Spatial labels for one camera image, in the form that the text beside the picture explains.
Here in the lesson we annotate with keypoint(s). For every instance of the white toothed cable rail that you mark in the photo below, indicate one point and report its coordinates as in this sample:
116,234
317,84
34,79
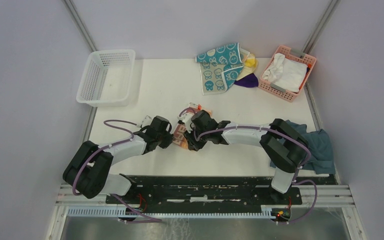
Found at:
123,212

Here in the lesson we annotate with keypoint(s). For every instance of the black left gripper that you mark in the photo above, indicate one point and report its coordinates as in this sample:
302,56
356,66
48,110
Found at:
168,140

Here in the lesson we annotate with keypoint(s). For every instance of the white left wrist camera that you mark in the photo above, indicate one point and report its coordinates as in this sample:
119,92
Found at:
146,121

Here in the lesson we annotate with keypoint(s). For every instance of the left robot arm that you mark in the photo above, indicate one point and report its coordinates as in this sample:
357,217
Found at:
88,172

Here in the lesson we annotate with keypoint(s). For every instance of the cream rabbit text towel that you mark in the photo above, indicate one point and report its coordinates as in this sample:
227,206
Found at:
179,130

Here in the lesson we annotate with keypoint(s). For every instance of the teal bunny pattern towel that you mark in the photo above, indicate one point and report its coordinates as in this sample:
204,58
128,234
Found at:
220,67

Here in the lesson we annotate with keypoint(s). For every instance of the yellow cloth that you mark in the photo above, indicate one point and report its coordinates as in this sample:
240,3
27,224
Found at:
249,66

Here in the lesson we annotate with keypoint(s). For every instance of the white plastic basket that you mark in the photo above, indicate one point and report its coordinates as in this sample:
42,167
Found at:
107,78

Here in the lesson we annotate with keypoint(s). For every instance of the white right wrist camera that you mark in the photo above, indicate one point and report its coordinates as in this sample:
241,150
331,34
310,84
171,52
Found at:
186,119

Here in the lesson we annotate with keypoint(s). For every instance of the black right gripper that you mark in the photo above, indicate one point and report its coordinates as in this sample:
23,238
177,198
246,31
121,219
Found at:
192,144

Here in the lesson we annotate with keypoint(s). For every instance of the dark teal cloth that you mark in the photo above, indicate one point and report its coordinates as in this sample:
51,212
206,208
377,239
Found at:
320,146

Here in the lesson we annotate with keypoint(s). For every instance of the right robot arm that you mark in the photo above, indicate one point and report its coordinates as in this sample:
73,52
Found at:
286,148

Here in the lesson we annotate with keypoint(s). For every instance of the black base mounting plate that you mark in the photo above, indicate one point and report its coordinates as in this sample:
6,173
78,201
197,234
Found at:
209,194

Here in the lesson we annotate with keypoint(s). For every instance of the white cloth in basket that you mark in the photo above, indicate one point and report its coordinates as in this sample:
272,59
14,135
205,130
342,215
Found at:
284,73

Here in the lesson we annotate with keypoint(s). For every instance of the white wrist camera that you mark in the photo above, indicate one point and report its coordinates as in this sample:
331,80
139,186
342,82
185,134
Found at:
186,119
146,121

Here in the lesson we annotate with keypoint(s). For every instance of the purple cloth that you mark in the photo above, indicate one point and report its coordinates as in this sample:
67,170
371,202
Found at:
248,81

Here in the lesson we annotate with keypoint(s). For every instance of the pink plastic basket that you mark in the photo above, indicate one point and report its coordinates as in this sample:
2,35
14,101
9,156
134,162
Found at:
291,54

